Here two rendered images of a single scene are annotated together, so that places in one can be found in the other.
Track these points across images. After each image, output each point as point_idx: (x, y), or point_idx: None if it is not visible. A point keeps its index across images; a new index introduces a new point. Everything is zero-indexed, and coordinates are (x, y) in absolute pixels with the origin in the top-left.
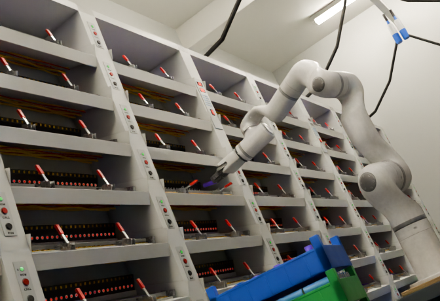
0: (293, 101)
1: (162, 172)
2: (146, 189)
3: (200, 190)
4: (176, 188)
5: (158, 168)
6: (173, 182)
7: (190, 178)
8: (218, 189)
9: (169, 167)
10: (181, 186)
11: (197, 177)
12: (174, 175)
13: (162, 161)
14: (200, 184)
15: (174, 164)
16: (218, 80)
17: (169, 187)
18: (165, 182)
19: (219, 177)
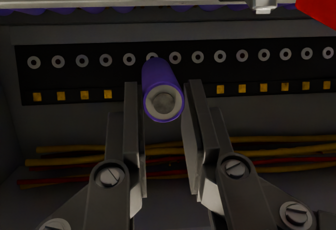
0: None
1: (233, 125)
2: None
3: (22, 60)
4: (246, 56)
5: (318, 136)
6: (263, 86)
7: (37, 120)
8: None
9: (309, 150)
10: (202, 72)
11: (4, 127)
12: (155, 123)
13: (330, 168)
14: (28, 91)
15: (280, 167)
16: None
17: (298, 59)
18: (321, 81)
19: (216, 154)
